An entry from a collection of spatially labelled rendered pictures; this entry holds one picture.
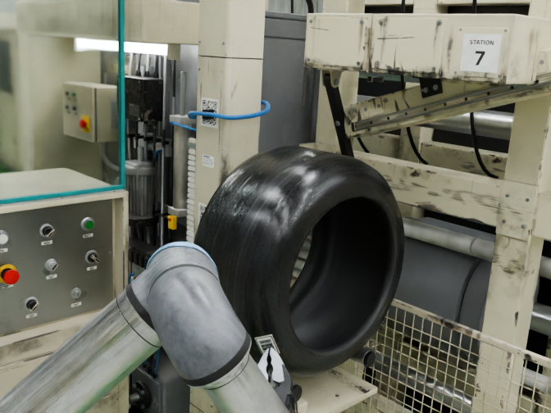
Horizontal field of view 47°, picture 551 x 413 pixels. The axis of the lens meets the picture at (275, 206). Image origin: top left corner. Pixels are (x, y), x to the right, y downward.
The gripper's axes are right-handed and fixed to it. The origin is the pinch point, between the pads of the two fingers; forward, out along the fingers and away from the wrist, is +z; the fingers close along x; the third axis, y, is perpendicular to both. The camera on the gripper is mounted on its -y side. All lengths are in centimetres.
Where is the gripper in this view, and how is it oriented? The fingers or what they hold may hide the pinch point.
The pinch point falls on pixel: (269, 351)
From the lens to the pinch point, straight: 142.6
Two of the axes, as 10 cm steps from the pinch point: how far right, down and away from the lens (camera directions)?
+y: 3.1, 6.0, 7.4
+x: 9.5, -2.4, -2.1
